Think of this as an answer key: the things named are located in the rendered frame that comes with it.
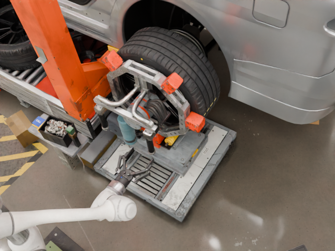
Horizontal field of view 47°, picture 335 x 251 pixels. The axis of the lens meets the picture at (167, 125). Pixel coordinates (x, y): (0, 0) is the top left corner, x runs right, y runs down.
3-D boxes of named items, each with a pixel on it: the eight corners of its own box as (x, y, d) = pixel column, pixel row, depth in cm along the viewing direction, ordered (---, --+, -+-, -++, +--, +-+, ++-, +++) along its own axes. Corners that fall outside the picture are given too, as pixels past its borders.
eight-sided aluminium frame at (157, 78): (192, 141, 241) (189, 84, 197) (186, 148, 238) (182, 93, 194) (123, 106, 261) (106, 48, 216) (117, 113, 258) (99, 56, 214)
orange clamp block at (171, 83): (176, 85, 206) (184, 79, 198) (169, 95, 203) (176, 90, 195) (167, 76, 205) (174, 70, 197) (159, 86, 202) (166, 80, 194)
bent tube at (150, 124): (171, 103, 209) (169, 90, 200) (151, 128, 200) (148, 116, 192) (144, 90, 215) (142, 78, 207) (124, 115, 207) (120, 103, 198)
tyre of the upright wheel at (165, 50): (119, 15, 231) (145, 90, 281) (94, 39, 220) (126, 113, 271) (215, 39, 199) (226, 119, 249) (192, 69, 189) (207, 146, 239)
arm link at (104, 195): (113, 197, 204) (127, 201, 194) (95, 221, 197) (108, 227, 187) (101, 185, 199) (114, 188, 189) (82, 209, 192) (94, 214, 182)
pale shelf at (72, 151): (89, 140, 267) (88, 137, 264) (73, 158, 260) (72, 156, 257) (45, 115, 283) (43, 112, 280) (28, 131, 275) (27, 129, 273)
